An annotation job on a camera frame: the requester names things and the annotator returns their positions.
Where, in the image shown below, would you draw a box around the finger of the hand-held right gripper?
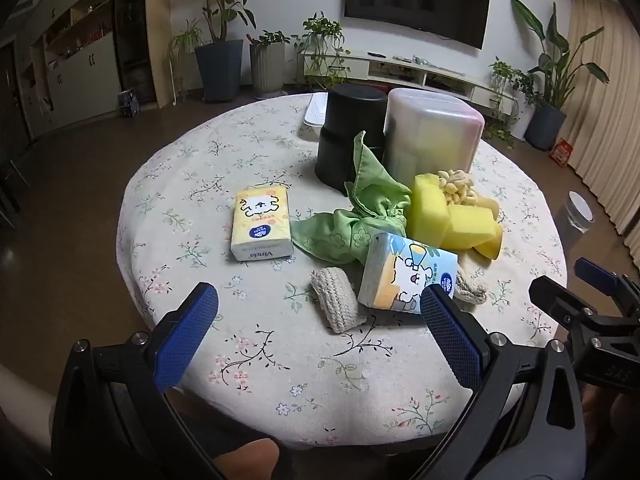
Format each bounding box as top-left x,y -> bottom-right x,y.
574,257 -> 640,311
529,275 -> 601,333

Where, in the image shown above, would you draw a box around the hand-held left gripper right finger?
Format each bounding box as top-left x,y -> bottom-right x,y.
419,284 -> 588,480

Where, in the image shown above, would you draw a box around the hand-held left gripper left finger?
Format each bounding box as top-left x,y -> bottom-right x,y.
50,282 -> 221,480

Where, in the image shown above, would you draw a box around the grey trash can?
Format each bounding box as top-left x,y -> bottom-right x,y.
557,191 -> 596,233

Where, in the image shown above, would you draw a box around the blue and yellow tissue pack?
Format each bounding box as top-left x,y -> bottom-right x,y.
357,232 -> 459,315

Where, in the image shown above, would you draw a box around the tan gourd-shaped sponge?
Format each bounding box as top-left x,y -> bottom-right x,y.
472,195 -> 501,221

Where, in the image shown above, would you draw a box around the red box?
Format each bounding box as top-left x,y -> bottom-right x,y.
549,137 -> 575,168

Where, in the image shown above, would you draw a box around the person's bare knee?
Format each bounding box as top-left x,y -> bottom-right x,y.
212,437 -> 281,480

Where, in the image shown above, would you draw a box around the cream chenille scrubber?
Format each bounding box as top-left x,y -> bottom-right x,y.
437,170 -> 478,207

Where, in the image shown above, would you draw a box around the green cloth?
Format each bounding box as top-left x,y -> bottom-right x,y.
291,131 -> 413,266

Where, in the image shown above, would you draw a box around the dark grey plant pot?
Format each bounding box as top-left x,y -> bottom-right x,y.
524,102 -> 567,151

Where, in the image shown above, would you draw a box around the beige curtain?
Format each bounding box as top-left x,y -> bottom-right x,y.
565,0 -> 640,236

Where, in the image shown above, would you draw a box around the white plant pot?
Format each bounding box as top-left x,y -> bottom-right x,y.
510,95 -> 536,141

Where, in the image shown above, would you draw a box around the translucent plastic container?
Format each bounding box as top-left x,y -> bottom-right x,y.
382,87 -> 486,186

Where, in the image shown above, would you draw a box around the small bushy plant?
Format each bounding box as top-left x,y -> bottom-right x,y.
487,60 -> 536,136

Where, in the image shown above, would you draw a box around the large-leaf plant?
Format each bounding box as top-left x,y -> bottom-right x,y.
511,0 -> 611,111

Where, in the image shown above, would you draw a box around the black cylindrical container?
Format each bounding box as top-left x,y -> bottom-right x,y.
314,84 -> 390,196

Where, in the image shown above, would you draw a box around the white television cabinet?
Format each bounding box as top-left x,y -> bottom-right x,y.
300,49 -> 521,111

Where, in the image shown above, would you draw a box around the blue box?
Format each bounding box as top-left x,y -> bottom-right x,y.
117,87 -> 142,118

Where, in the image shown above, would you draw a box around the white tray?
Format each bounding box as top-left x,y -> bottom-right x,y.
304,92 -> 331,128

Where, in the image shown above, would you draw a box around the dark blue plant pot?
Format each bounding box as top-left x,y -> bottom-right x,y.
194,40 -> 244,103

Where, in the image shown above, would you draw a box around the ribbed grey plant pot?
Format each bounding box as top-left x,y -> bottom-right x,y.
249,42 -> 286,98

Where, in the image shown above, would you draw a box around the spider plant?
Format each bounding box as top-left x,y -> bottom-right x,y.
169,20 -> 206,63

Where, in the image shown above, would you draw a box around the dark bookcase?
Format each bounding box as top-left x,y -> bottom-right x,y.
114,0 -> 158,106

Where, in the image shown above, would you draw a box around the small green plant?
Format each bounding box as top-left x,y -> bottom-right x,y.
247,30 -> 291,48

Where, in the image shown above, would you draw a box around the trailing green plant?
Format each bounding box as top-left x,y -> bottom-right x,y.
292,12 -> 351,91

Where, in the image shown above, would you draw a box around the woven rope scrubbing pad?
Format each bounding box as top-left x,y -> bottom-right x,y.
310,267 -> 367,335
450,275 -> 488,306

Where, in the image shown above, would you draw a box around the white wall cabinets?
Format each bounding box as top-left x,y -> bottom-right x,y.
0,0 -> 121,141

